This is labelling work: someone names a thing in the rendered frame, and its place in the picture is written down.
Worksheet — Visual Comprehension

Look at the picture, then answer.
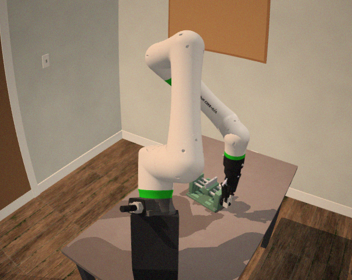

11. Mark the green clamp slide with handwheel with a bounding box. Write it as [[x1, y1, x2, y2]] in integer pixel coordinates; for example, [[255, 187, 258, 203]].
[[186, 173, 224, 212]]

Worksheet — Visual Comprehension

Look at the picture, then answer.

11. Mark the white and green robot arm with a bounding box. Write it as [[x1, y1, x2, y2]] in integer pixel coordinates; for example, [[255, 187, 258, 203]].
[[119, 30, 250, 216]]

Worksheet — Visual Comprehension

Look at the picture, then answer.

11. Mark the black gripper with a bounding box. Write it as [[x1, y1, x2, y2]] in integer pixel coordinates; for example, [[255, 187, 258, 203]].
[[220, 167, 241, 208]]

